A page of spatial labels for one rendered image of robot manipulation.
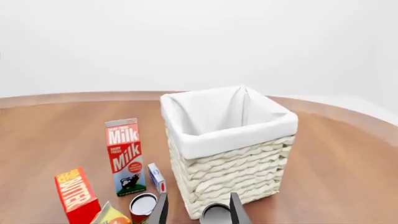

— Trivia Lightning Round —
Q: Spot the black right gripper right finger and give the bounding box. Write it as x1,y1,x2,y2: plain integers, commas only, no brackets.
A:
229,192,252,224

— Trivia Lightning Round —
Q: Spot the red and yellow butter box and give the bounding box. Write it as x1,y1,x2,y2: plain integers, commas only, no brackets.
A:
54,166,102,224

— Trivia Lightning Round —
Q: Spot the red and white milk carton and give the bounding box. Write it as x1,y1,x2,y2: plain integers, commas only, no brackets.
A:
104,118,147,197

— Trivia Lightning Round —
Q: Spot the white woven basket with liner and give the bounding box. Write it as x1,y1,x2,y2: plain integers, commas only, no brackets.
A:
160,85,299,220

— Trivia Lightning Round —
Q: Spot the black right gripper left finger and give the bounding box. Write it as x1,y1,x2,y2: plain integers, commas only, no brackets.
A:
148,192,170,224

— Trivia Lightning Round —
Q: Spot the yellow and orange food packet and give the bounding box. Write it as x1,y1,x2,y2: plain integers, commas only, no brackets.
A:
89,200,132,224

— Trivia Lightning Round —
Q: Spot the small white and blue box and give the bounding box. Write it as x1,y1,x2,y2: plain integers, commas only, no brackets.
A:
147,162,167,194

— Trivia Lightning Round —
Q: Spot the red tin with silver lid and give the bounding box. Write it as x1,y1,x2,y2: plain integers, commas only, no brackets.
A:
129,192,159,224

